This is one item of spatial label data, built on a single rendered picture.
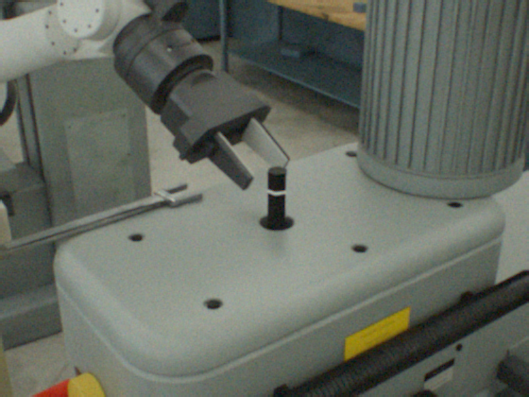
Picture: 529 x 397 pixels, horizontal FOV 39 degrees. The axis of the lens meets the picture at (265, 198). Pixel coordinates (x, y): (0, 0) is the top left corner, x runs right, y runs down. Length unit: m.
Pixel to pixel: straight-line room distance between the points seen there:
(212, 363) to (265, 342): 0.06
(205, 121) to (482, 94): 0.29
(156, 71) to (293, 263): 0.25
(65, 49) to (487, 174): 0.51
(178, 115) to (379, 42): 0.23
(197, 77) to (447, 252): 0.32
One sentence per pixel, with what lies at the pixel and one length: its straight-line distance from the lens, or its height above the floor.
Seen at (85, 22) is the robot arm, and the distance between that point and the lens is 0.84.
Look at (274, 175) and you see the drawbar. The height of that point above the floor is 1.95.
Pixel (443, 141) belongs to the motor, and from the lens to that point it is 0.84.
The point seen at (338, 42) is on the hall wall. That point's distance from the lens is 7.17.
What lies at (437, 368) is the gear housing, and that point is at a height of 1.70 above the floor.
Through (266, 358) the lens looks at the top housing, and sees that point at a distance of 0.69.
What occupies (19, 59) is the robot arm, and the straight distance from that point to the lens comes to 0.95.
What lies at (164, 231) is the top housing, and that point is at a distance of 0.79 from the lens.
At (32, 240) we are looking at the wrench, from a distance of 0.79.
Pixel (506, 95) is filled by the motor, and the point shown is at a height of 2.01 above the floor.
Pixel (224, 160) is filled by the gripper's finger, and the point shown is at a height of 1.96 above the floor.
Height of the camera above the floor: 2.28
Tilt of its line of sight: 27 degrees down
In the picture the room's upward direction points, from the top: straight up
